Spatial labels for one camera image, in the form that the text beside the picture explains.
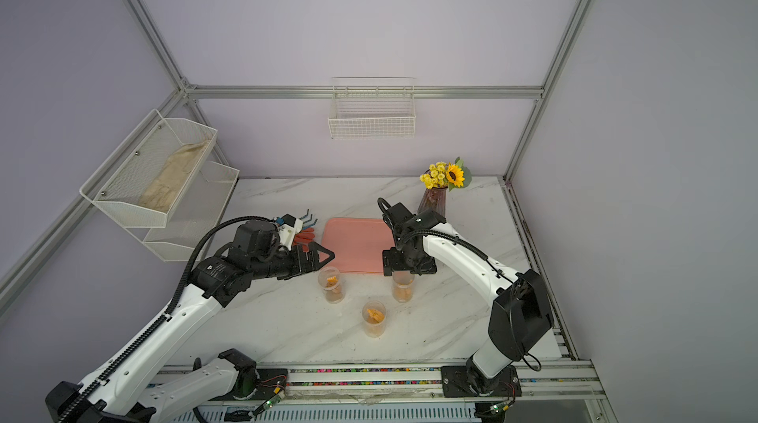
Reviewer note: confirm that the clear jar with pretzels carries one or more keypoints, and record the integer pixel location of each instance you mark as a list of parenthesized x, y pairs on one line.
[(329, 279)]

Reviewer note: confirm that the lower white mesh shelf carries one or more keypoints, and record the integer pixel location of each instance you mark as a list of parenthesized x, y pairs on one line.
[(199, 210)]

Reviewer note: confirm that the yellow sunflower bouquet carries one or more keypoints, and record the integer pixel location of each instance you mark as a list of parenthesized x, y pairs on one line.
[(442, 175)]

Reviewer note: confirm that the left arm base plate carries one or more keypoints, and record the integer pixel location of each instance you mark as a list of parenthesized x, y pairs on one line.
[(260, 384)]

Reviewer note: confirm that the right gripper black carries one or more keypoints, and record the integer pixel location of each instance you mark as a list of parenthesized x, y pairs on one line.
[(408, 263)]

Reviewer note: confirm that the clear jar with cookies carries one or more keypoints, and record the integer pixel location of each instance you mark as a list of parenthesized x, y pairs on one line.
[(403, 286)]

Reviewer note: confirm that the clear jar front cookies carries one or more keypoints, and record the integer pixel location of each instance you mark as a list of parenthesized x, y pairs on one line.
[(374, 317)]

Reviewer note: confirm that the upper white mesh shelf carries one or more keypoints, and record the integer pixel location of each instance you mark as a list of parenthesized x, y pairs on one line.
[(115, 188)]

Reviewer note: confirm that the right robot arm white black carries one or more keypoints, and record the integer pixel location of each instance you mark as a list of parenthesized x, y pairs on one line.
[(520, 308)]

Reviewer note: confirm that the white wire wall basket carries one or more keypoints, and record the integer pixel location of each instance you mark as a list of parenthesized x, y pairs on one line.
[(372, 108)]

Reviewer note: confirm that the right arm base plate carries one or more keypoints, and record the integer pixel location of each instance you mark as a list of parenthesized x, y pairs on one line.
[(456, 381)]

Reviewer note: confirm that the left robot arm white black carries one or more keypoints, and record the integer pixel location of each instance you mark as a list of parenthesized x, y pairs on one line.
[(225, 262)]

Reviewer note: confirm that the dark glass flower vase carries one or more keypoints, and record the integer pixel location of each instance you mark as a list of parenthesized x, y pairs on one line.
[(434, 199)]

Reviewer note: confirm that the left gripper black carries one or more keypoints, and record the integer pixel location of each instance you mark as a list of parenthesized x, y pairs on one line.
[(302, 266)]

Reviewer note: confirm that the aluminium mounting rail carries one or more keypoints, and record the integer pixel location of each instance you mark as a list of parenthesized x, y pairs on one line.
[(555, 380)]

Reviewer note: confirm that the beige cloth in shelf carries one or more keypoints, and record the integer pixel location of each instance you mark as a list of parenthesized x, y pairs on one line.
[(165, 188)]

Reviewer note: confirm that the pink plastic tray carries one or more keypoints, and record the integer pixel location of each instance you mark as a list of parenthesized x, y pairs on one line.
[(358, 244)]

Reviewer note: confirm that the blue yellow garden rake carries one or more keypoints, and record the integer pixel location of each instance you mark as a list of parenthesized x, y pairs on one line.
[(308, 221)]

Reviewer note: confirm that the white mesh shelf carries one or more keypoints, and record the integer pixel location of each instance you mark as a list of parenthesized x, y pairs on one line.
[(199, 210), (115, 188)]

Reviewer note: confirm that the red rubber glove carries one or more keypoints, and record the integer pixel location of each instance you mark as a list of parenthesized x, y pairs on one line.
[(304, 238)]

